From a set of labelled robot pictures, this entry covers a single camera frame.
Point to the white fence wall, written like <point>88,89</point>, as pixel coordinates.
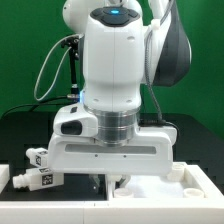
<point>105,213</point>
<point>4,176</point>

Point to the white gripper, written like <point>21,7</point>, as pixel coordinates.
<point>149,152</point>

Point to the white front fence wall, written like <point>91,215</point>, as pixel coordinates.
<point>105,213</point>

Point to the white square tabletop tray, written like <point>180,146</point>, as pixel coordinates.
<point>184,181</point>

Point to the black camera stand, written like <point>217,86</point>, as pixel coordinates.
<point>75,51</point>

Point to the white left fence wall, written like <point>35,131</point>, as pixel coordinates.
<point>4,176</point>

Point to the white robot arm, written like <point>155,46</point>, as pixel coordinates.
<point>100,134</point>

